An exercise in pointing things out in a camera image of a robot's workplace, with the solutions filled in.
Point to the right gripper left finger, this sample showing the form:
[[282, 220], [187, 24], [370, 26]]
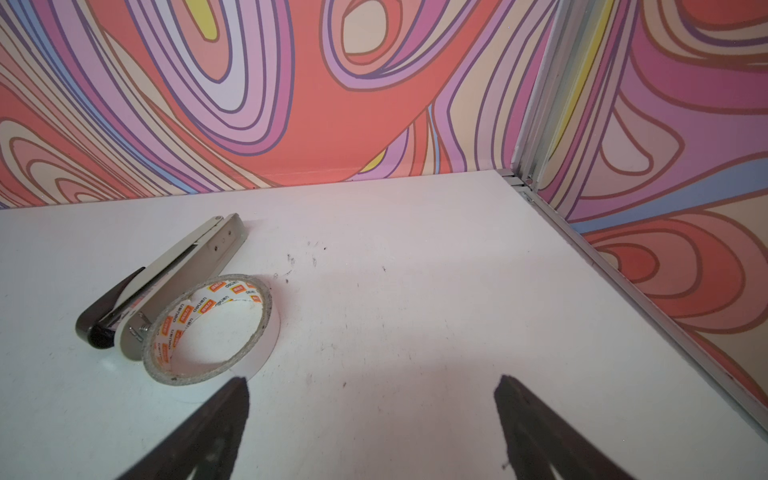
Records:
[[206, 444]]

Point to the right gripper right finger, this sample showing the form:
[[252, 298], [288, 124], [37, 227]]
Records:
[[540, 444]]

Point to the clear tape roll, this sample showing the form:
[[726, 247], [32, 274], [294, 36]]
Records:
[[220, 329]]

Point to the silver black stapler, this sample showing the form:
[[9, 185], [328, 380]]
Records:
[[123, 316]]

